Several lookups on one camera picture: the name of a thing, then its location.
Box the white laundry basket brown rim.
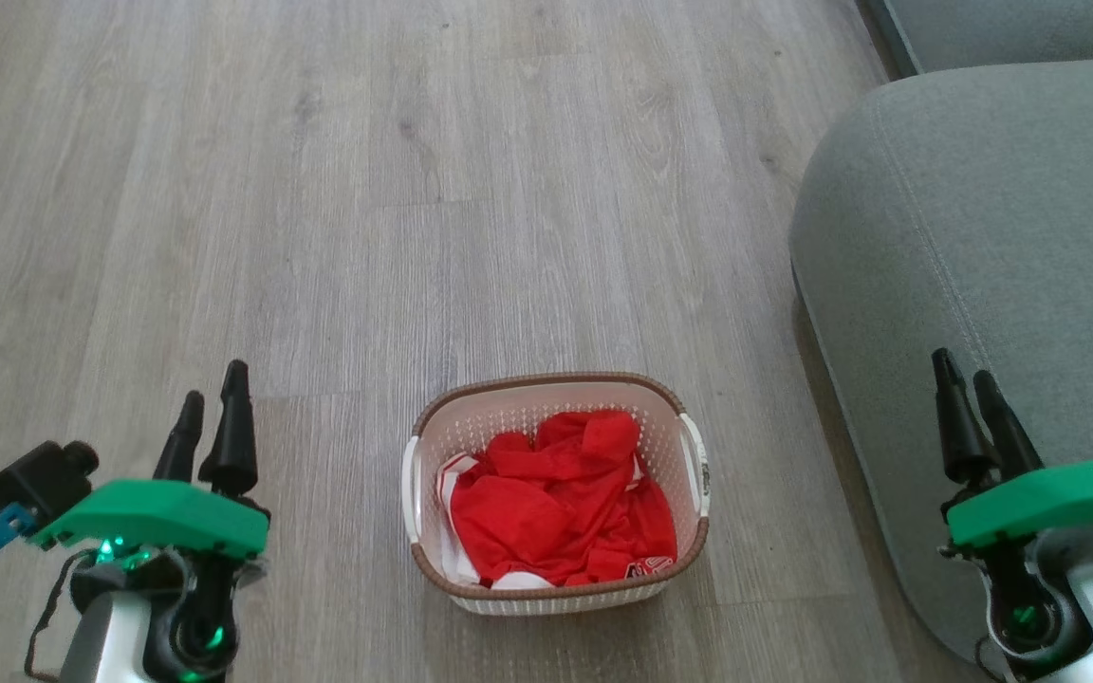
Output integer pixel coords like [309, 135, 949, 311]
[401, 371, 712, 618]

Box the red white garment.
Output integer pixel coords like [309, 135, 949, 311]
[436, 410, 679, 590]

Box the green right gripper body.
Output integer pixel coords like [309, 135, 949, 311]
[939, 459, 1093, 563]

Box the grey fabric sofa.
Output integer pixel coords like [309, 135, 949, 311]
[789, 55, 1093, 667]

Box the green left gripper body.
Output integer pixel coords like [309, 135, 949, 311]
[30, 478, 271, 581]

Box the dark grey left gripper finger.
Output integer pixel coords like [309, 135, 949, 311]
[152, 390, 207, 484]
[197, 359, 260, 497]

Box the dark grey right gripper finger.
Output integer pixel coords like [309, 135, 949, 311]
[931, 347, 1000, 487]
[973, 369, 1047, 481]

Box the grey sofa cushion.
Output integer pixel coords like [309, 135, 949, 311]
[863, 0, 1093, 79]

